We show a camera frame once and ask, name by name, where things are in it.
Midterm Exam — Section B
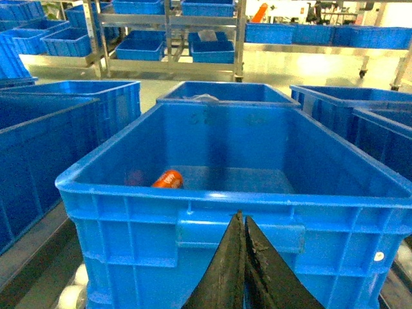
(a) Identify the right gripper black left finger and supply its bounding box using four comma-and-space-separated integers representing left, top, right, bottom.
183, 211, 245, 308

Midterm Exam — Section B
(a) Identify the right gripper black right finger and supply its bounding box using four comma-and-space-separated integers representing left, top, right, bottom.
245, 216, 324, 309

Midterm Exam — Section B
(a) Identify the orange round cap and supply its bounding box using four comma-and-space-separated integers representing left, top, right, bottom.
151, 169, 183, 189

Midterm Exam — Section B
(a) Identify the far steel shelf rack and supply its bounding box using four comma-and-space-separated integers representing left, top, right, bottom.
19, 1, 246, 82

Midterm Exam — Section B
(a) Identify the blue bin front right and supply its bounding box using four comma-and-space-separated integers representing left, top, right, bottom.
55, 102, 411, 308

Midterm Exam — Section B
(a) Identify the blue bin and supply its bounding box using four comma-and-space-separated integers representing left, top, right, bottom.
156, 81, 301, 109
1, 94, 98, 253
55, 102, 411, 308
0, 80, 142, 142

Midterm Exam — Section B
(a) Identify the blue bin rear right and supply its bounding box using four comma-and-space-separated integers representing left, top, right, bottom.
156, 81, 301, 109

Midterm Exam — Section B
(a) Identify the blue bin rear left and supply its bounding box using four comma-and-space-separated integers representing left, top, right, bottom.
0, 80, 142, 142

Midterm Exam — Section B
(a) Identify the blue bin front left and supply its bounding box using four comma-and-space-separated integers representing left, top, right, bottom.
1, 94, 98, 253

